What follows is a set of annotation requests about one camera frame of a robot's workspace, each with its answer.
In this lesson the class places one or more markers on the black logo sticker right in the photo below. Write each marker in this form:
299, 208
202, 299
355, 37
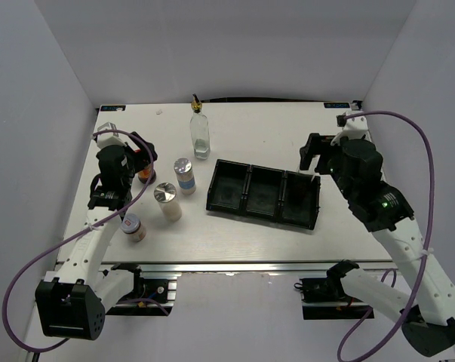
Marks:
337, 105

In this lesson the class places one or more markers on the red lid sauce jar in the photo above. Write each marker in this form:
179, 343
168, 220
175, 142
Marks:
147, 175

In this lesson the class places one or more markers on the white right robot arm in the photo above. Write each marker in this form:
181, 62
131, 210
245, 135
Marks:
355, 165

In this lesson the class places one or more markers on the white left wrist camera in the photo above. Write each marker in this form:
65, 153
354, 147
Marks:
108, 135

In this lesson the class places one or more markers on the black three compartment tray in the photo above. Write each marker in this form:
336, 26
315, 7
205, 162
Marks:
251, 191

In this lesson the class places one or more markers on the clear glass oil bottle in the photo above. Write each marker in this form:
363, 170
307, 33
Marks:
199, 130

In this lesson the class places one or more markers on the black logo sticker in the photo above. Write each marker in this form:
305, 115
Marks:
112, 108
337, 105

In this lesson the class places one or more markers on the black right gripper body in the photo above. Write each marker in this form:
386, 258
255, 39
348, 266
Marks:
329, 159

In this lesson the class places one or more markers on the right aluminium base mount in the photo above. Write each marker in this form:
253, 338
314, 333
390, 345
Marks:
323, 302

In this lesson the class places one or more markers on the white granule shaker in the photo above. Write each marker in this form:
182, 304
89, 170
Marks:
166, 196

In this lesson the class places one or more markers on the black logo sticker left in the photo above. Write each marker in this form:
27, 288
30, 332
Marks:
112, 108

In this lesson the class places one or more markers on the left aluminium base mount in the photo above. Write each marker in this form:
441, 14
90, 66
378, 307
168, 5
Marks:
152, 295

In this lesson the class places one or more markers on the small red label jar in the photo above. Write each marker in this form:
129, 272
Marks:
132, 226

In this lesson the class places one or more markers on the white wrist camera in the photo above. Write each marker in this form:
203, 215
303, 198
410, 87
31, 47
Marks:
108, 135
352, 124

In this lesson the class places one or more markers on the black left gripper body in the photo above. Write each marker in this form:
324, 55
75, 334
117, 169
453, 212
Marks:
136, 161

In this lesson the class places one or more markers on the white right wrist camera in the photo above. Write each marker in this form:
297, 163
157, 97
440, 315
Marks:
352, 124

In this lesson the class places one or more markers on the blue label salt shaker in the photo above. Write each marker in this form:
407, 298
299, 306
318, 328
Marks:
185, 176

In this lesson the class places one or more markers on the aluminium base mount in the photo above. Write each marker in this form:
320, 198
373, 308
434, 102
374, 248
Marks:
323, 302
152, 295

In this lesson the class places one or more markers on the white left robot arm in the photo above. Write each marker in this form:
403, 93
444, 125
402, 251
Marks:
74, 303

